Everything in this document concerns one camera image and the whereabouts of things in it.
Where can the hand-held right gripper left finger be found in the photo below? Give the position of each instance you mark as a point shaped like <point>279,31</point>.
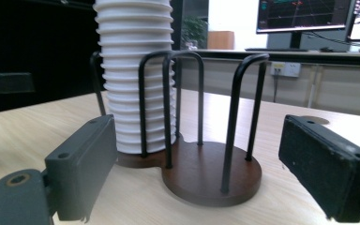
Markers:
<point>81,162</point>

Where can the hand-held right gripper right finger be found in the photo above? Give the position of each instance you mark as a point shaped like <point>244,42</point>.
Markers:
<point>325,165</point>

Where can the stack of white paper cups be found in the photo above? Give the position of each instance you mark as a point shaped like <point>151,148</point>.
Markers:
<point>128,47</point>

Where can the brown round table grommet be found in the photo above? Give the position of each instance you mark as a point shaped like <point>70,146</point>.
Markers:
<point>317,120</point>

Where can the dark-topped office desk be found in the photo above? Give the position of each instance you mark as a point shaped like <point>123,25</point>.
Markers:
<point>325,57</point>

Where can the black chair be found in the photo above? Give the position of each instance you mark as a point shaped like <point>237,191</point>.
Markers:
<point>6,84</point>

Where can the black computer mouse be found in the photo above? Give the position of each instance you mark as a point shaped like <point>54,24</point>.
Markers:
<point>327,49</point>

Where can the black keyboard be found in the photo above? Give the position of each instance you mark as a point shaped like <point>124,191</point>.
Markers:
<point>275,49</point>

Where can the large computer monitor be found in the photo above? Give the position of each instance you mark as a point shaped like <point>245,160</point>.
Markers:
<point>303,15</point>

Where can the brown cardboard box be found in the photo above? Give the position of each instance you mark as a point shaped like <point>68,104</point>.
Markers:
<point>220,40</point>

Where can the green potted plant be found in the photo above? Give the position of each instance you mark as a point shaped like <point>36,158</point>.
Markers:
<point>193,31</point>

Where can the white wall socket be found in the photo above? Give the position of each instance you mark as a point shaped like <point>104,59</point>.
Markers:
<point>286,69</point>

